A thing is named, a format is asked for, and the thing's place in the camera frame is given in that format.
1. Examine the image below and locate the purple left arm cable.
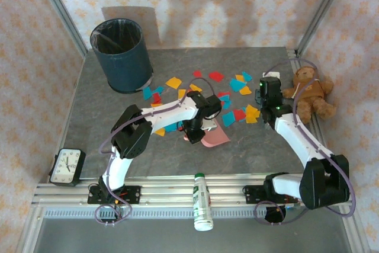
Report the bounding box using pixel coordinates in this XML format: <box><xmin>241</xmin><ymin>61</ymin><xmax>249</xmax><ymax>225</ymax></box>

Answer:
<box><xmin>94</xmin><ymin>77</ymin><xmax>216</xmax><ymax>226</ymax></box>

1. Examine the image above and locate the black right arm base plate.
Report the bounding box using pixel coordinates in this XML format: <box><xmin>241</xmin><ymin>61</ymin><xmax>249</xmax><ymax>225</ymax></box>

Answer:
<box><xmin>242</xmin><ymin>184</ymin><xmax>267</xmax><ymax>205</ymax></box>

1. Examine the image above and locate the grey crumpled plastic strip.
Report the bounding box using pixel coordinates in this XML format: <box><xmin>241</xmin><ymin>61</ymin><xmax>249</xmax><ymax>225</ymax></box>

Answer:
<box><xmin>135</xmin><ymin>69</ymin><xmax>155</xmax><ymax>93</ymax></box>

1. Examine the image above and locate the pink plastic dustpan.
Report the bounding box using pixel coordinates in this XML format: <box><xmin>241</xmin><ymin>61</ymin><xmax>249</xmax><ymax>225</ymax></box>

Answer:
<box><xmin>182</xmin><ymin>121</ymin><xmax>231</xmax><ymax>148</ymax></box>

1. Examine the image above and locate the aluminium table side rail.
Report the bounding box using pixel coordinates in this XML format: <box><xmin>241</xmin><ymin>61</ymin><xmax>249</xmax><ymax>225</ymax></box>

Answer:
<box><xmin>285</xmin><ymin>47</ymin><xmax>337</xmax><ymax>177</ymax></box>

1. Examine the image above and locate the aluminium frame post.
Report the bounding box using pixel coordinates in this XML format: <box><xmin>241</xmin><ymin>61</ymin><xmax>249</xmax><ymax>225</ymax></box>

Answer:
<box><xmin>295</xmin><ymin>0</ymin><xmax>355</xmax><ymax>57</ymax></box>
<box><xmin>31</xmin><ymin>0</ymin><xmax>89</xmax><ymax>57</ymax></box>

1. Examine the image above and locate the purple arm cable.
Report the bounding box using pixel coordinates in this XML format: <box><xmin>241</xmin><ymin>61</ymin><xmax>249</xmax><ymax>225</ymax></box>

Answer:
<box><xmin>94</xmin><ymin>77</ymin><xmax>216</xmax><ymax>226</ymax></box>
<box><xmin>253</xmin><ymin>59</ymin><xmax>356</xmax><ymax>226</ymax></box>

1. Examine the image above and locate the long aluminium frame rail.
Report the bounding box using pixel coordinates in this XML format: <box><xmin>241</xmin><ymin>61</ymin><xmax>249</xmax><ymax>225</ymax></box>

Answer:
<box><xmin>31</xmin><ymin>173</ymin><xmax>361</xmax><ymax>208</ymax></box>

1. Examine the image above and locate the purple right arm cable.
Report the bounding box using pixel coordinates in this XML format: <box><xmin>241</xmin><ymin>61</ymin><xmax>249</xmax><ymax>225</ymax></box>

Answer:
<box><xmin>253</xmin><ymin>59</ymin><xmax>356</xmax><ymax>226</ymax></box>

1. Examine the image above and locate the brown teddy bear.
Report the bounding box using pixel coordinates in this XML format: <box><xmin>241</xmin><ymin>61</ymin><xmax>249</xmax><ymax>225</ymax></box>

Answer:
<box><xmin>281</xmin><ymin>66</ymin><xmax>338</xmax><ymax>125</ymax></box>

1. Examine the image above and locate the dark blue round trash bin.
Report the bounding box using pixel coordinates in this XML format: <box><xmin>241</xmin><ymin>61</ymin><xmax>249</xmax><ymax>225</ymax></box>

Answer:
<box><xmin>89</xmin><ymin>18</ymin><xmax>155</xmax><ymax>94</ymax></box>

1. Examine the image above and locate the ribbed aluminium strip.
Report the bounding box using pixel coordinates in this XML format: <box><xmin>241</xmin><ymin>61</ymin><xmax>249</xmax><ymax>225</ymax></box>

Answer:
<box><xmin>44</xmin><ymin>209</ymin><xmax>297</xmax><ymax>219</ymax></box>

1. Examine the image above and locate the white bottle green cap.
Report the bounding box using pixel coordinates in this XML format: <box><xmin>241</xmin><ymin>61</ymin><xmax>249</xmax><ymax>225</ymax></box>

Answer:
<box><xmin>192</xmin><ymin>172</ymin><xmax>214</xmax><ymax>232</ymax></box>

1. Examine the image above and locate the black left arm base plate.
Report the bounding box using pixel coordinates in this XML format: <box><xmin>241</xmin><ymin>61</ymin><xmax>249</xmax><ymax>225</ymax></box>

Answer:
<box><xmin>87</xmin><ymin>184</ymin><xmax>142</xmax><ymax>206</ymax></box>

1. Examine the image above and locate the black alarm clock white face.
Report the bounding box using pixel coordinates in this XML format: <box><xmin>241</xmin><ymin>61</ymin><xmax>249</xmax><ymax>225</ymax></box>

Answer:
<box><xmin>49</xmin><ymin>148</ymin><xmax>86</xmax><ymax>188</ymax></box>

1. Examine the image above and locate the clear plastic bin liner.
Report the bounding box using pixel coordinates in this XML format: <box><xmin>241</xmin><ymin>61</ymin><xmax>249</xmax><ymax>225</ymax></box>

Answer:
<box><xmin>90</xmin><ymin>18</ymin><xmax>143</xmax><ymax>56</ymax></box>

